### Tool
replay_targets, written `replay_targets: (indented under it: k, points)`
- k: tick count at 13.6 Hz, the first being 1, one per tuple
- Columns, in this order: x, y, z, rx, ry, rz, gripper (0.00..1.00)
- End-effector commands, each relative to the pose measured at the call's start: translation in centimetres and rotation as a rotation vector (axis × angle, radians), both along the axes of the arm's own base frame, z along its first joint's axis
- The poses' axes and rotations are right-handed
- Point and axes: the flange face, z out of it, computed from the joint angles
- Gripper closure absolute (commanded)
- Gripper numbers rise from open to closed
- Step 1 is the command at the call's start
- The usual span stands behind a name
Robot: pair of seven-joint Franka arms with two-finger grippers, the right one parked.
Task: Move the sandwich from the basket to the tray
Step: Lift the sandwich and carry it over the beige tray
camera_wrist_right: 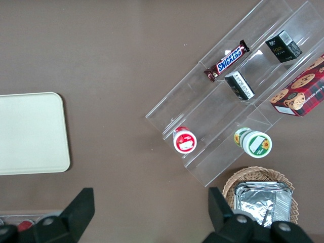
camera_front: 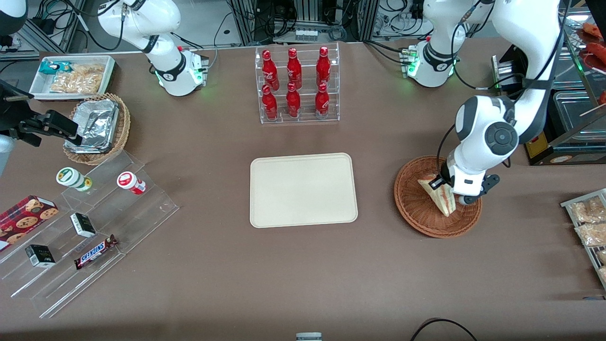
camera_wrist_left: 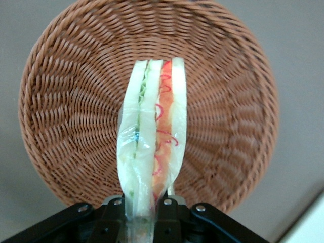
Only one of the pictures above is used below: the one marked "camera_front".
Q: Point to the triangular sandwich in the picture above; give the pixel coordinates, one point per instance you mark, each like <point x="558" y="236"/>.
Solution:
<point x="440" y="199"/>

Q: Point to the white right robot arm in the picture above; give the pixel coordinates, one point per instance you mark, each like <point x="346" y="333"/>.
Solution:
<point x="165" y="66"/>

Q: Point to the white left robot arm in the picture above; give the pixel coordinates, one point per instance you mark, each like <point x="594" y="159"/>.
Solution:
<point x="525" y="57"/>

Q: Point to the brown round wicker basket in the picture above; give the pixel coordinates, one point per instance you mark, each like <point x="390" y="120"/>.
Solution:
<point x="416" y="213"/>

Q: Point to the light tan wicker basket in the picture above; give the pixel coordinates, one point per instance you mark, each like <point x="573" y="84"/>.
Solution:
<point x="123" y="128"/>

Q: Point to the beige plastic tray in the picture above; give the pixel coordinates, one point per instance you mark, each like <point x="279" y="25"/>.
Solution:
<point x="303" y="189"/>

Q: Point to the tray of packaged snacks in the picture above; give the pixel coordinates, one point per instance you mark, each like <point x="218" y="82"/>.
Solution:
<point x="592" y="251"/>

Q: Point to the silver foil container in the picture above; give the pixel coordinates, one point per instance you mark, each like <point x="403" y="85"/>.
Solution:
<point x="97" y="123"/>

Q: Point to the white rectangular bin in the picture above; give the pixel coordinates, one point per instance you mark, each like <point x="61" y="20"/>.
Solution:
<point x="40" y="90"/>

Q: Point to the clear bag of chips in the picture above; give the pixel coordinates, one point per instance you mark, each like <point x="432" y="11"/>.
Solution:
<point x="80" y="79"/>

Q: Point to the green lid white cup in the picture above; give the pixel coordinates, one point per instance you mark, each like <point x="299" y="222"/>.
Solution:
<point x="70" y="177"/>

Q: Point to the teal snack packet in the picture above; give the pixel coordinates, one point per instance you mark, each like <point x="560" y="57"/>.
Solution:
<point x="49" y="67"/>

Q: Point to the red cookie box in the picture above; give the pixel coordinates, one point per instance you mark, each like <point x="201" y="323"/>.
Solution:
<point x="26" y="218"/>

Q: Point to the red lid white cup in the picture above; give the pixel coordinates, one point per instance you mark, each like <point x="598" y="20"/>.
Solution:
<point x="129" y="181"/>

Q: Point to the small black box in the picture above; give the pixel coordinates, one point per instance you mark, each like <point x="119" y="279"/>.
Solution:
<point x="40" y="256"/>
<point x="83" y="225"/>

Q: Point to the clear acrylic stepped shelf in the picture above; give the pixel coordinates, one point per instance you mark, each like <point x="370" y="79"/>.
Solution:
<point x="137" y="213"/>

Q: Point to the black glass display warmer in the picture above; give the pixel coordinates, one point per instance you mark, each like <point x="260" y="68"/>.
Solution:
<point x="573" y="113"/>

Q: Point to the clear bag of snacks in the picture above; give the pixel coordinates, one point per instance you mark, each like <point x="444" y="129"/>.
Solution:
<point x="603" y="274"/>
<point x="592" y="234"/>
<point x="587" y="210"/>
<point x="602" y="256"/>

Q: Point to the Snickers chocolate bar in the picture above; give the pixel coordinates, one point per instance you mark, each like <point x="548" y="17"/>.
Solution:
<point x="94" y="252"/>

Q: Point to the red soda bottle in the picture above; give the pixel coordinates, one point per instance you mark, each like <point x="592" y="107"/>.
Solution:
<point x="294" y="70"/>
<point x="270" y="71"/>
<point x="323" y="67"/>
<point x="293" y="103"/>
<point x="270" y="105"/>
<point x="322" y="102"/>

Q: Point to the clear acrylic bottle rack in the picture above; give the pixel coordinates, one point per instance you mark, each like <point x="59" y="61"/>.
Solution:
<point x="305" y="118"/>

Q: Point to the white power strip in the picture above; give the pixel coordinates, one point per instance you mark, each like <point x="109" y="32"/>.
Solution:
<point x="306" y="34"/>

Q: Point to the small grey device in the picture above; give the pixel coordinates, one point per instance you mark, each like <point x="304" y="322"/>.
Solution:
<point x="308" y="336"/>

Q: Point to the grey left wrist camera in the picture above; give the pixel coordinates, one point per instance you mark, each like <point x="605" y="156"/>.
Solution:
<point x="483" y="187"/>

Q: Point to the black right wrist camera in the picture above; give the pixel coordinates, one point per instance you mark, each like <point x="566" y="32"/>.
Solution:
<point x="12" y="106"/>

